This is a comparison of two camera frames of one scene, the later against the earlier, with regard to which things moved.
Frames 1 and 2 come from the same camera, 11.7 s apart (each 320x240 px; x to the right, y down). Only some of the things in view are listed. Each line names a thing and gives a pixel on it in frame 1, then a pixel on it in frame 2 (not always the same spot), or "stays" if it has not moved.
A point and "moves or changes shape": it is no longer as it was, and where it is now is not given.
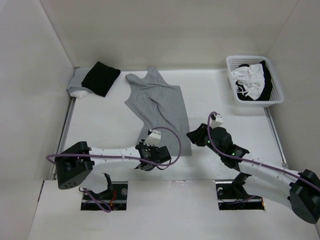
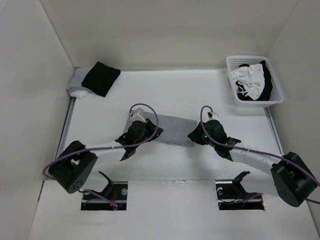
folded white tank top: [79, 94] stays
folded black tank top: [100, 79] stays
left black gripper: [151, 147] -> [151, 128]
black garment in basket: [266, 92] stays
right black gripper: [197, 135] stays
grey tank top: [159, 104] moves or changes shape
